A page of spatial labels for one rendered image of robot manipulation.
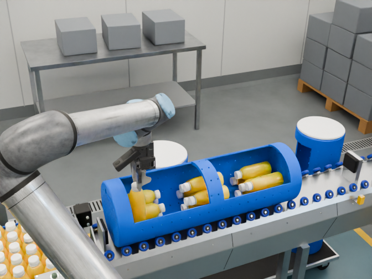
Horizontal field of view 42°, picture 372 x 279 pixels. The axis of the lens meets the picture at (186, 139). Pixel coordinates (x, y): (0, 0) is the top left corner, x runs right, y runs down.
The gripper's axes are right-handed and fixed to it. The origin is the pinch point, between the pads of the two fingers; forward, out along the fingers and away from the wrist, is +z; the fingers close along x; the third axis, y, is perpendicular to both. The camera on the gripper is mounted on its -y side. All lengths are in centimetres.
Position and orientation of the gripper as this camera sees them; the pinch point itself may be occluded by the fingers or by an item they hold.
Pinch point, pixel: (136, 185)
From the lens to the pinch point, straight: 194.8
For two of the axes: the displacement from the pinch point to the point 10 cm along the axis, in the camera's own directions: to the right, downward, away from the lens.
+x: -4.0, -4.6, 7.9
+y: 9.2, -1.8, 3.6
